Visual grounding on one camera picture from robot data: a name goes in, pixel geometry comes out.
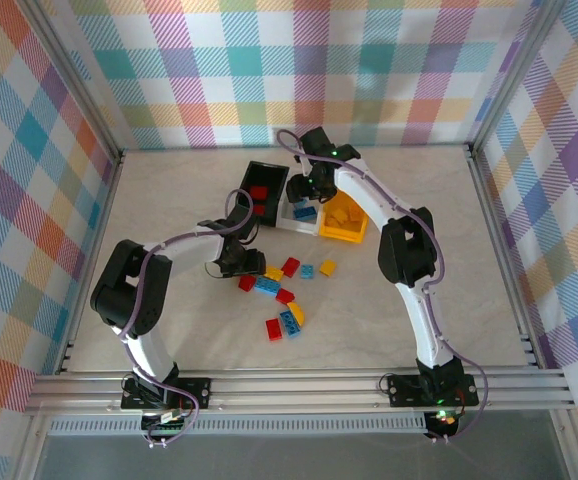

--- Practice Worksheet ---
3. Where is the black plastic bin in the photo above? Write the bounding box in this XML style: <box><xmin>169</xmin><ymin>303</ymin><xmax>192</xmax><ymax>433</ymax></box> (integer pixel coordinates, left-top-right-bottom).
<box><xmin>236</xmin><ymin>159</ymin><xmax>291</xmax><ymax>229</ymax></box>

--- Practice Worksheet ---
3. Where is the white plastic bin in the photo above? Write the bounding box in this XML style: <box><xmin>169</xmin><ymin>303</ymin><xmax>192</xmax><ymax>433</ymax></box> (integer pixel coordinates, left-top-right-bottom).
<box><xmin>276</xmin><ymin>169</ymin><xmax>333</xmax><ymax>237</ymax></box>

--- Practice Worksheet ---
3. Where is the yellow plastic bin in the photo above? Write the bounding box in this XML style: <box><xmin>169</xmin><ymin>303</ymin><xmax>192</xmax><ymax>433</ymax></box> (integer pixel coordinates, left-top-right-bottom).
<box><xmin>317</xmin><ymin>192</ymin><xmax>370</xmax><ymax>245</ymax></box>

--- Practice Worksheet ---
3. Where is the yellow curved lego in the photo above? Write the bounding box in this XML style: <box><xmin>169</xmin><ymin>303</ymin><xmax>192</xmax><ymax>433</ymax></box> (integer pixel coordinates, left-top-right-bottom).
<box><xmin>286</xmin><ymin>301</ymin><xmax>309</xmax><ymax>326</ymax></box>

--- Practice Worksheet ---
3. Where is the blue rectangular lego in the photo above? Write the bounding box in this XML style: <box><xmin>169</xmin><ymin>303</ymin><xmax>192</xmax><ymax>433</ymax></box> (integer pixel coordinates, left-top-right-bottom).
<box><xmin>278</xmin><ymin>310</ymin><xmax>303</xmax><ymax>339</ymax></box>

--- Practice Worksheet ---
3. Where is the green circuit board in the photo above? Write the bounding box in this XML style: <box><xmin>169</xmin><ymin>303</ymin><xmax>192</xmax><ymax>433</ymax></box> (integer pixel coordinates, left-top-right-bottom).
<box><xmin>141</xmin><ymin>409</ymin><xmax>190</xmax><ymax>436</ymax></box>

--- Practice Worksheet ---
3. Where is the black controller with led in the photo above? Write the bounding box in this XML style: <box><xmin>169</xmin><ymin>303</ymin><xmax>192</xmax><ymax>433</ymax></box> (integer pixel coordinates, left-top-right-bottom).
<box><xmin>426</xmin><ymin>407</ymin><xmax>463</xmax><ymax>436</ymax></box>

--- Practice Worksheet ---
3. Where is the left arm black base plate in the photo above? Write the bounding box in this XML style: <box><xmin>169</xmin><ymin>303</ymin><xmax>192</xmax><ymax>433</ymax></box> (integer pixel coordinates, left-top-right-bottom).
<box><xmin>120</xmin><ymin>375</ymin><xmax>213</xmax><ymax>410</ymax></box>

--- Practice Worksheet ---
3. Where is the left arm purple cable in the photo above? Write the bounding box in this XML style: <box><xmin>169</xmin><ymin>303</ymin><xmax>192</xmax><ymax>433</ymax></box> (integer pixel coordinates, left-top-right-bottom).
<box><xmin>118</xmin><ymin>188</ymin><xmax>263</xmax><ymax>449</ymax></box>

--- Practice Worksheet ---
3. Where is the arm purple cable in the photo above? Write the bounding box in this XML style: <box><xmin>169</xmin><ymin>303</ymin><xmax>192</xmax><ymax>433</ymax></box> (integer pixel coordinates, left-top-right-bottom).
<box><xmin>276</xmin><ymin>128</ymin><xmax>490</xmax><ymax>446</ymax></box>
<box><xmin>118</xmin><ymin>188</ymin><xmax>263</xmax><ymax>449</ymax></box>

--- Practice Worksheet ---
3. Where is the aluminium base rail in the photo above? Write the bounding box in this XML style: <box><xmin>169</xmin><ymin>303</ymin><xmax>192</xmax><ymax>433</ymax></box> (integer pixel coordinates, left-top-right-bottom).
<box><xmin>23</xmin><ymin>372</ymin><xmax>578</xmax><ymax>414</ymax></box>

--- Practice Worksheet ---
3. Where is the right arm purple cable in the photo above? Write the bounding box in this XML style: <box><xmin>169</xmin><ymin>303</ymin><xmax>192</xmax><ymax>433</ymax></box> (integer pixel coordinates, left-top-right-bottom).
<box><xmin>276</xmin><ymin>128</ymin><xmax>490</xmax><ymax>446</ymax></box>

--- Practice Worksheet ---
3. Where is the aluminium side rail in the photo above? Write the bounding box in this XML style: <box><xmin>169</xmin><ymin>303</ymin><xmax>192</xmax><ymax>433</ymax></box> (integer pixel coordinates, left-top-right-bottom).
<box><xmin>464</xmin><ymin>143</ymin><xmax>548</xmax><ymax>371</ymax></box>
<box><xmin>56</xmin><ymin>149</ymin><xmax>126</xmax><ymax>376</ymax></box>

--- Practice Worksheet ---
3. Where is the grey slotted cable duct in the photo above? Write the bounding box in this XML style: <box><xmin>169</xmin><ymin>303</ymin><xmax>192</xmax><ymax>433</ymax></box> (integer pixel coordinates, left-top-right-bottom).
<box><xmin>48</xmin><ymin>417</ymin><xmax>429</xmax><ymax>437</ymax></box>

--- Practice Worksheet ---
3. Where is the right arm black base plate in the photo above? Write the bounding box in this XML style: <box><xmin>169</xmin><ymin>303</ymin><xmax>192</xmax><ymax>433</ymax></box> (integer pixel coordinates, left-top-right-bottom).
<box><xmin>386</xmin><ymin>372</ymin><xmax>479</xmax><ymax>407</ymax></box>

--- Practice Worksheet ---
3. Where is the aluminium frame post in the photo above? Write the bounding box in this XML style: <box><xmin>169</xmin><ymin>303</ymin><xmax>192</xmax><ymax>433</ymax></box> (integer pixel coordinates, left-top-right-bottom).
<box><xmin>21</xmin><ymin>0</ymin><xmax>125</xmax><ymax>166</ymax></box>
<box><xmin>467</xmin><ymin>0</ymin><xmax>568</xmax><ymax>154</ymax></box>

